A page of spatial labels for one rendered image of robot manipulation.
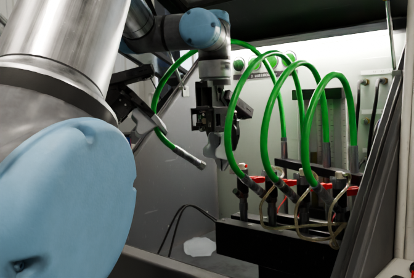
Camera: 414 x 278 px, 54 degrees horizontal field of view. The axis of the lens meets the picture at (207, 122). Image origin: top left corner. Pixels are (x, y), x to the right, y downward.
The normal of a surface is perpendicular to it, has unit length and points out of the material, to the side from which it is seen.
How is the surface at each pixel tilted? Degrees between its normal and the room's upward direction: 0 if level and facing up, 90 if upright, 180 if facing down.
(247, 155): 90
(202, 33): 90
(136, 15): 131
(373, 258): 90
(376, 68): 90
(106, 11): 80
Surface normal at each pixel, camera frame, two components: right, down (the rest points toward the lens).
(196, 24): -0.22, 0.06
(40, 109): 0.51, -0.40
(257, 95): -0.65, 0.07
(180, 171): 0.76, 0.00
